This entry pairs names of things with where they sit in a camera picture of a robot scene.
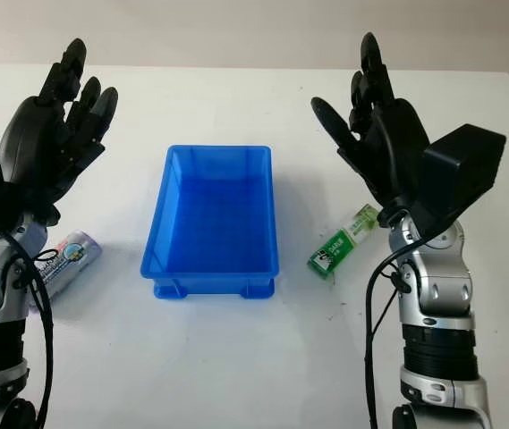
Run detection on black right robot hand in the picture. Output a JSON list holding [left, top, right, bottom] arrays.
[[310, 31, 432, 224]]

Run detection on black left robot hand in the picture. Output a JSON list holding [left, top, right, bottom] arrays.
[[0, 38, 119, 227]]

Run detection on green toothpaste box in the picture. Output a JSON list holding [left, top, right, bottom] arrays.
[[306, 204, 379, 281]]

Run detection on lavender cylindrical container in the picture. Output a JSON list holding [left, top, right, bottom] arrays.
[[25, 229, 103, 309]]

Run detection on blue plastic tray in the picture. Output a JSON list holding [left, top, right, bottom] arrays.
[[140, 144, 280, 300]]

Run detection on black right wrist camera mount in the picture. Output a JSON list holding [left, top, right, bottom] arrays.
[[422, 123, 507, 234]]

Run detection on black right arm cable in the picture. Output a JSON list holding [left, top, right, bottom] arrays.
[[363, 105, 461, 429]]

